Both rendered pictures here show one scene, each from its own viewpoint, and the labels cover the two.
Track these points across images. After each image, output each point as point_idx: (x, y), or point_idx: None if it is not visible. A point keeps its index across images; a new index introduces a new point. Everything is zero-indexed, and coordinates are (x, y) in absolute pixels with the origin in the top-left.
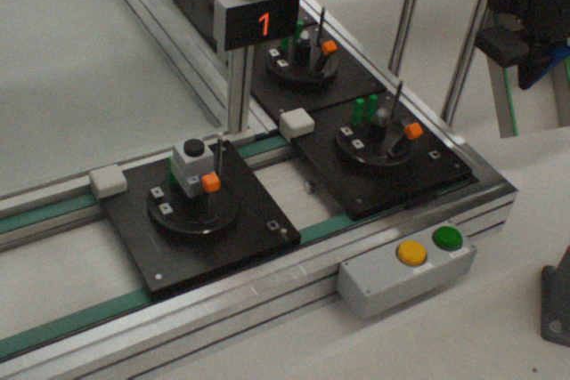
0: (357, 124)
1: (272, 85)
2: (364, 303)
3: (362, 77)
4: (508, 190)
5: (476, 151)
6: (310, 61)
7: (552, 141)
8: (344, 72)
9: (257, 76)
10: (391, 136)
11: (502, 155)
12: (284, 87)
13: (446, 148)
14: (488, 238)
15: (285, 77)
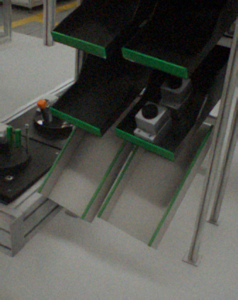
0: (8, 143)
1: (30, 119)
2: None
3: None
4: (5, 219)
5: (37, 199)
6: (57, 119)
7: (144, 264)
8: (68, 135)
9: (34, 113)
10: (8, 156)
11: (99, 242)
12: (32, 122)
13: (25, 183)
14: (0, 252)
15: (33, 116)
